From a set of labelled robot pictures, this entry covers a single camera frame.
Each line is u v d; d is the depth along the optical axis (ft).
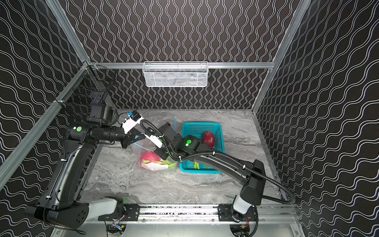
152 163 2.38
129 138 1.81
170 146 1.67
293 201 1.26
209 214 2.50
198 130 3.39
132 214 2.42
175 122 3.63
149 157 2.40
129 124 1.84
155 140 1.95
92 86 3.26
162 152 2.00
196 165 2.82
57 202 1.22
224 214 2.40
